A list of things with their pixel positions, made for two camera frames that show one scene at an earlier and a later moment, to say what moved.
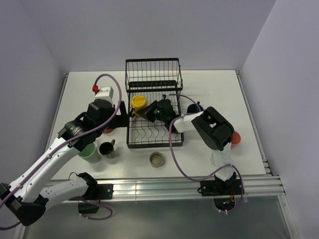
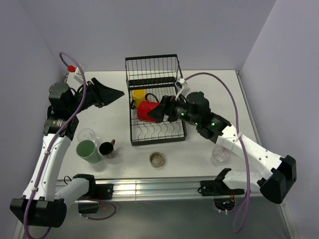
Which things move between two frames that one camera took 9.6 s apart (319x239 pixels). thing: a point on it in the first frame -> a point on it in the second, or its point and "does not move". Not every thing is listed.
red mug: x=108 y=130 -> x=145 y=106
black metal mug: x=106 y=149 does not move
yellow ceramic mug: x=138 y=102 -> x=138 y=95
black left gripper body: x=109 y=124 -> x=88 y=100
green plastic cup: x=89 y=153 does not move
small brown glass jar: x=156 y=159 does not move
